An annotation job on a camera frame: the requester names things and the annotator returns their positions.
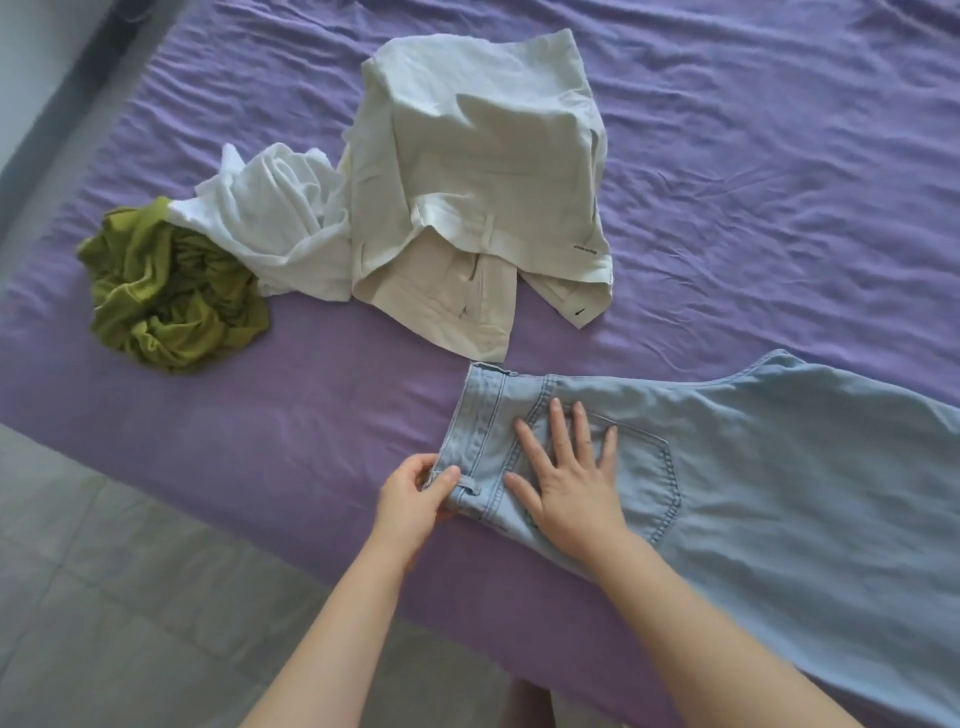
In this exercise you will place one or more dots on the person's left forearm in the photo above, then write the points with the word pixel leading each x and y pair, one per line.
pixel 330 645

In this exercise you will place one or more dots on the purple sheet bed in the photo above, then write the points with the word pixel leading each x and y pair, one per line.
pixel 750 187

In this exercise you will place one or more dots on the person's left hand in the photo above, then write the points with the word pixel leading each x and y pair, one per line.
pixel 409 517

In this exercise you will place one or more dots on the white t-shirt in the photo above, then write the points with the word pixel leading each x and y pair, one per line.
pixel 277 217

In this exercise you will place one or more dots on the person's right forearm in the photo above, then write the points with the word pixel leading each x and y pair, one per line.
pixel 720 652

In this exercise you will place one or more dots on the light blue denim jeans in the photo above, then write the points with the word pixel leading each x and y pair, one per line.
pixel 825 510

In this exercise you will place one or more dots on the person's right hand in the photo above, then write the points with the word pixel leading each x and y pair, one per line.
pixel 577 502

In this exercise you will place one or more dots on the green garment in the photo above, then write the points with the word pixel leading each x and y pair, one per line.
pixel 172 300

